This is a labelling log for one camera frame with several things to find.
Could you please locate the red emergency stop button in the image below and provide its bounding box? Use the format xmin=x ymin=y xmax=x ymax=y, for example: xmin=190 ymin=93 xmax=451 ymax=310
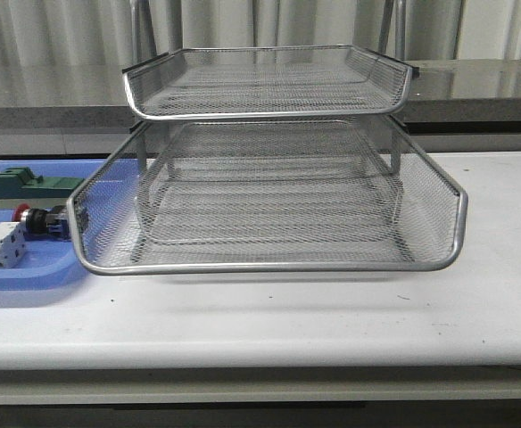
xmin=12 ymin=203 xmax=70 ymax=241

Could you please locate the blue plastic tray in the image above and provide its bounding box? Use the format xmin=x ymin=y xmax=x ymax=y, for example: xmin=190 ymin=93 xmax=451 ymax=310
xmin=0 ymin=159 xmax=138 ymax=291

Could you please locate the green electrical terminal block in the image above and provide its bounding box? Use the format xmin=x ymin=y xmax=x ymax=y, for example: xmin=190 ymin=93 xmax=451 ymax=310
xmin=0 ymin=167 xmax=84 ymax=210

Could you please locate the grey stone counter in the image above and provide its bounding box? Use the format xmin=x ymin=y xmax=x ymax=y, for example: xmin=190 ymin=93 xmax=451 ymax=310
xmin=0 ymin=60 xmax=521 ymax=133

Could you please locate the white grey curtain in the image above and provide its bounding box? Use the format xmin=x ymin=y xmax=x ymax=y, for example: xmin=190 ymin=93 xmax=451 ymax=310
xmin=0 ymin=1 xmax=521 ymax=67

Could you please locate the silver wire rack frame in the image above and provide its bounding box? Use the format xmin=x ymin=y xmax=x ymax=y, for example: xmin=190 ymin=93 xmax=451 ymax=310
xmin=129 ymin=0 xmax=421 ymax=264

